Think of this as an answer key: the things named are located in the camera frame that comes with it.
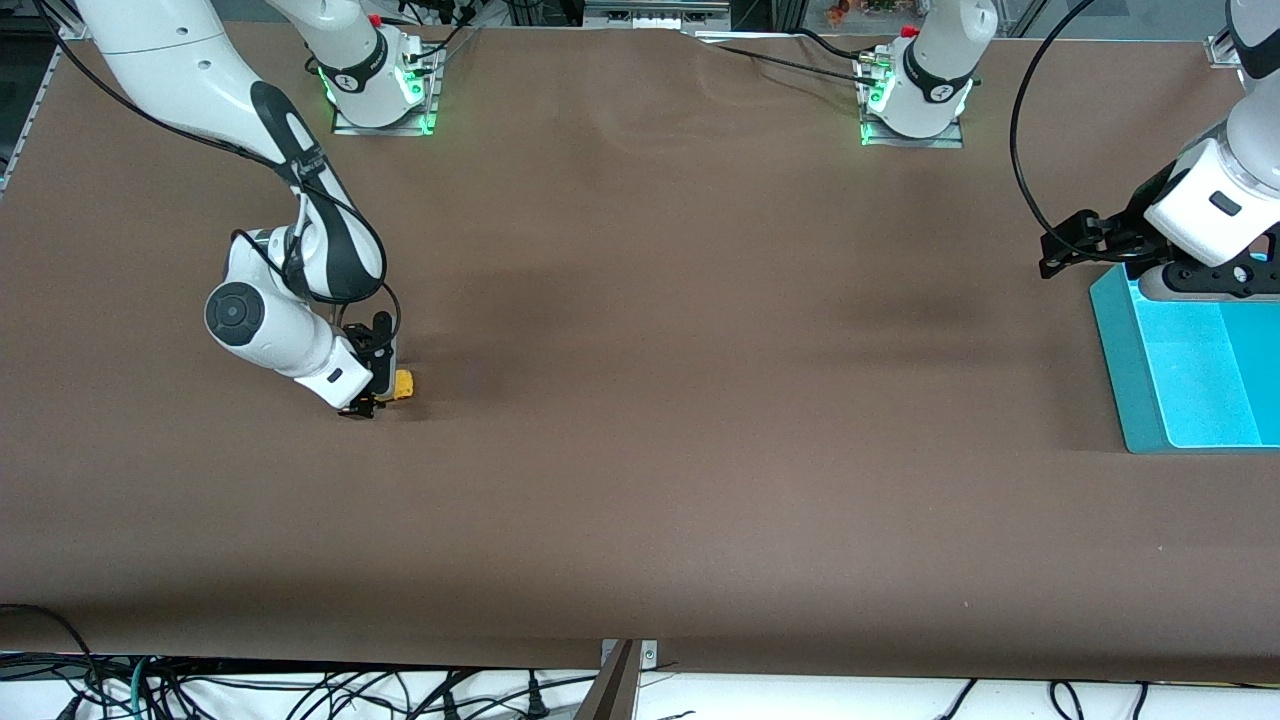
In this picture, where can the grey metal frame device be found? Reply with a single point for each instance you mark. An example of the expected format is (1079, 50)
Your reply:
(655, 14)

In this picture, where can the dark table leg beam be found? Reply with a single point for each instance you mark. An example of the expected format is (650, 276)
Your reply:
(608, 695)

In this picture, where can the brown table cover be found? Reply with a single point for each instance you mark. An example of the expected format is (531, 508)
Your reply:
(640, 420)

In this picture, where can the aluminium corner bracket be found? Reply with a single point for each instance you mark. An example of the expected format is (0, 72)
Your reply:
(1220, 50)

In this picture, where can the metal table edge bracket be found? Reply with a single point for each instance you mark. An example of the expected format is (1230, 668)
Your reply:
(650, 655)

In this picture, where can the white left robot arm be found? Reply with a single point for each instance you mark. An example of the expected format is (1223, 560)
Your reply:
(1220, 200)

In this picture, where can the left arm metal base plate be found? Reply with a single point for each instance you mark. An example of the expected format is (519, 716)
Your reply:
(950, 140)

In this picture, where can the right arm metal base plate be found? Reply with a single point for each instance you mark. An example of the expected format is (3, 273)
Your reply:
(425, 110)

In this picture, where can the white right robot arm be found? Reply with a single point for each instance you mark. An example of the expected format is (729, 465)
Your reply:
(180, 60)

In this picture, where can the yellow beetle toy car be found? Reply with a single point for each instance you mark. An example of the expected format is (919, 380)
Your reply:
(404, 385)

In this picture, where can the teal plastic storage box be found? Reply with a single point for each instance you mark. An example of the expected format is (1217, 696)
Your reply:
(1180, 390)

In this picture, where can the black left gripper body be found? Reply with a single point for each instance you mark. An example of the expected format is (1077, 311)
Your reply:
(1134, 226)

